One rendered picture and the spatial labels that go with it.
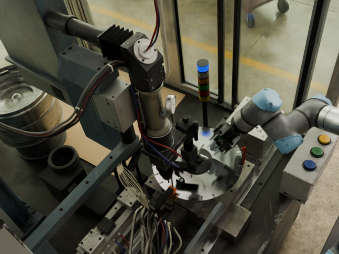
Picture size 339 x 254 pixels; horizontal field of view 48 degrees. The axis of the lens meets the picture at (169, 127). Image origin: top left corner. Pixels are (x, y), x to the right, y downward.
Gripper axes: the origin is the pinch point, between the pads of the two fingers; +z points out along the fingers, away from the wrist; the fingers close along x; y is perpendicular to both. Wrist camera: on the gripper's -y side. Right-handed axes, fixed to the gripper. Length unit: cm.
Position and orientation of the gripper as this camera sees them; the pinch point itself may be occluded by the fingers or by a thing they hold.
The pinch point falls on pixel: (214, 146)
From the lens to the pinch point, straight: 139.2
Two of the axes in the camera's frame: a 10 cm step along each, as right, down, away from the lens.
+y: -5.7, 5.1, -6.4
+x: 7.0, 7.1, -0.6
